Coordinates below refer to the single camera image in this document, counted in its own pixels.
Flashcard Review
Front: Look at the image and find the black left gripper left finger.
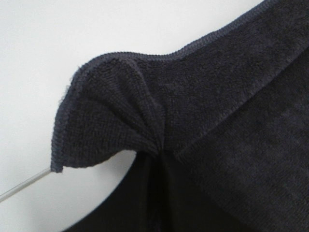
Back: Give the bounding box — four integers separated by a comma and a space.
66, 152, 161, 232

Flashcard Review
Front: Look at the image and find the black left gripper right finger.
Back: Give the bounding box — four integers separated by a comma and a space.
156, 148, 237, 232

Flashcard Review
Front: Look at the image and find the dark grey towel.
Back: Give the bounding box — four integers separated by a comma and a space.
51, 0, 309, 232

